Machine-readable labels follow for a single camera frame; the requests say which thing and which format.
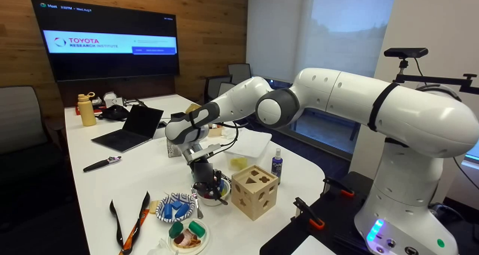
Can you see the row of grey office chairs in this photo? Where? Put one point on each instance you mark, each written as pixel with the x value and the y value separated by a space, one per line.
pixel 224 81

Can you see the orange and black tool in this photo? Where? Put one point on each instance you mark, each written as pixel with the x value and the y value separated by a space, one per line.
pixel 136 229

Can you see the clear plastic container with lid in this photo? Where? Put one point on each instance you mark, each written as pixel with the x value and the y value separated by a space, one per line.
pixel 250 144

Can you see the black robot stand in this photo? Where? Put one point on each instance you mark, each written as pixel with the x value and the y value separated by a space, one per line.
pixel 333 217

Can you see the small wooden block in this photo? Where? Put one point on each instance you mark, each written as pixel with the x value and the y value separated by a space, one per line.
pixel 153 206

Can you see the patterned small box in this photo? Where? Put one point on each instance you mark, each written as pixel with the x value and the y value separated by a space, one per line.
pixel 173 150

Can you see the purple spray bottle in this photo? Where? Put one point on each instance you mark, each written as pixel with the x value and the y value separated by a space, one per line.
pixel 277 167

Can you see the black tongs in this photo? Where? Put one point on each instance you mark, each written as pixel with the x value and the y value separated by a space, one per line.
pixel 119 229

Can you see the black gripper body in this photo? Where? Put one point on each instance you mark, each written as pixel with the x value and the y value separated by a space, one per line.
pixel 202 172

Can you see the green cylinder block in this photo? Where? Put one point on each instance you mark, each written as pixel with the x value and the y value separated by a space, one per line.
pixel 197 229
pixel 175 230

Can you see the white mug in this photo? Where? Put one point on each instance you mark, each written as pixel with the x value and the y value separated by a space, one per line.
pixel 213 202

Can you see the red flat object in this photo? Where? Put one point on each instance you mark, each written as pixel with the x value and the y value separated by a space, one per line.
pixel 98 110

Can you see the window with roller blind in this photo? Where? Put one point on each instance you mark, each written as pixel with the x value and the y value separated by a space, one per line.
pixel 325 30

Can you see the white plate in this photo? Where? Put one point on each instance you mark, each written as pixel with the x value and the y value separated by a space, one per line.
pixel 202 243

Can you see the grey office chair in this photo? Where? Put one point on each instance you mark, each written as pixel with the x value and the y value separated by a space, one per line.
pixel 20 120

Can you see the black laptop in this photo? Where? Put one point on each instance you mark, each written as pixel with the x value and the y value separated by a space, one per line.
pixel 131 131

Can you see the camera on mount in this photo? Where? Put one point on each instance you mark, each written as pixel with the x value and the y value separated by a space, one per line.
pixel 406 52

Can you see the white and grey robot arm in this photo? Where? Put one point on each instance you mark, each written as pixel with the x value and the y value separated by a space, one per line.
pixel 393 109

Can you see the metal spoon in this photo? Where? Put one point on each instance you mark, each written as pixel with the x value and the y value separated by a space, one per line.
pixel 198 206

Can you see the blue patterned bowl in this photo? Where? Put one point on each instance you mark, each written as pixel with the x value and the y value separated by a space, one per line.
pixel 187 200

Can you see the blue block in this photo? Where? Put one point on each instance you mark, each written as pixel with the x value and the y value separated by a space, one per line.
pixel 182 210
pixel 176 205
pixel 168 211

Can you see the black and orange clamp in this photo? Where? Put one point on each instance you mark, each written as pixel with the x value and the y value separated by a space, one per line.
pixel 338 186
pixel 308 214

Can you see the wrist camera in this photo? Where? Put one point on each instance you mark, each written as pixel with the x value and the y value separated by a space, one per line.
pixel 202 153

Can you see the wall-mounted large screen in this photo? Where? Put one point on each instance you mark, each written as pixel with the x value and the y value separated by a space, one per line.
pixel 108 42

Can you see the brown toy food pieces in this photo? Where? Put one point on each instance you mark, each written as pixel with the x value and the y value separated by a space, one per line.
pixel 186 239

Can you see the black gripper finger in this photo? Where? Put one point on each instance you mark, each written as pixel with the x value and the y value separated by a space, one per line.
pixel 201 189
pixel 221 193

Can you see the wooden shape sorter cube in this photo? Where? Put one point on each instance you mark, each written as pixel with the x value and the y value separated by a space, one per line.
pixel 254 195

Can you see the black pouch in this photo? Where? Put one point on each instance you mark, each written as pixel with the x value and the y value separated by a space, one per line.
pixel 114 113

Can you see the white sheet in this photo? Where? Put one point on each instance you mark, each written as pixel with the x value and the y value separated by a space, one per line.
pixel 312 246

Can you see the yellow water bottle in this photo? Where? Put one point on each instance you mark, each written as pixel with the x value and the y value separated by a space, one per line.
pixel 87 113

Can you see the small white box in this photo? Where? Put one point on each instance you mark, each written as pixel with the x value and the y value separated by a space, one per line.
pixel 112 99

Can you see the clear plastic bag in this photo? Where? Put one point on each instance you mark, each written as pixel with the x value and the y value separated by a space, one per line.
pixel 159 248

